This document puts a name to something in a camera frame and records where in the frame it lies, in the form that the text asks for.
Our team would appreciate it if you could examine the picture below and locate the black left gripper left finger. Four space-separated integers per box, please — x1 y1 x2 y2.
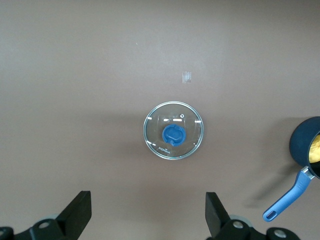
0 190 92 240

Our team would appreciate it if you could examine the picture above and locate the black pot with blue handle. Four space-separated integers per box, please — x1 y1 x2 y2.
262 116 320 223

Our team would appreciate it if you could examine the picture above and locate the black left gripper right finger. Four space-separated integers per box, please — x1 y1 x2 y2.
205 191 301 240

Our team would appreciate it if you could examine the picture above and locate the yellow potato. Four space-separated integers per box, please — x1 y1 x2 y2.
308 133 320 165

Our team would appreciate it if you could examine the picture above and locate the clear tape piece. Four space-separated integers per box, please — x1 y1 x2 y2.
181 71 193 84

